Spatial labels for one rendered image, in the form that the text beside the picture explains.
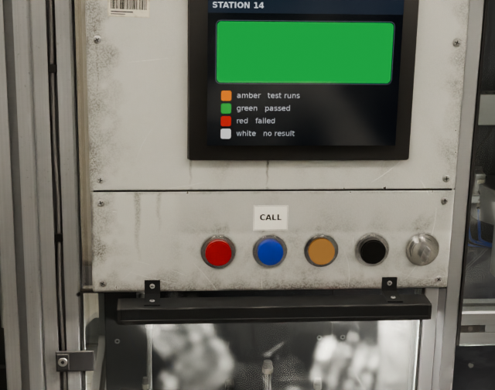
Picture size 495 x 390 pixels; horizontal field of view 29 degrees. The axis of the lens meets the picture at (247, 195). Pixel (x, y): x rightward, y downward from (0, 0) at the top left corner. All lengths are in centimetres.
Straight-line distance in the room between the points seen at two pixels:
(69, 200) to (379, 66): 38
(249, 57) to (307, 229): 22
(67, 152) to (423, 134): 40
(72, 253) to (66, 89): 19
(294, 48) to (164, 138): 18
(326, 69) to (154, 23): 19
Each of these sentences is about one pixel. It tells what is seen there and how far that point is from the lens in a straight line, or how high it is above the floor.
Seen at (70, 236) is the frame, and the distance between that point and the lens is 113.
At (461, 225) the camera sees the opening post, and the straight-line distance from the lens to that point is 118.
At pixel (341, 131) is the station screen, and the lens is 108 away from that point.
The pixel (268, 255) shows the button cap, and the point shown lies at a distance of 112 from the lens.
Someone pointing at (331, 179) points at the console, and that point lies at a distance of 111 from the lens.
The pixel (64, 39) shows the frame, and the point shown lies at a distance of 108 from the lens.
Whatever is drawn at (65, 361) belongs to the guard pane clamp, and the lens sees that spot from 118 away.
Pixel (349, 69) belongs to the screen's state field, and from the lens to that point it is 107.
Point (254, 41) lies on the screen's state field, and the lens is 105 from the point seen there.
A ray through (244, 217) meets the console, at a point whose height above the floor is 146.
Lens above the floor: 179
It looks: 16 degrees down
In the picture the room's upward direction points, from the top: 1 degrees clockwise
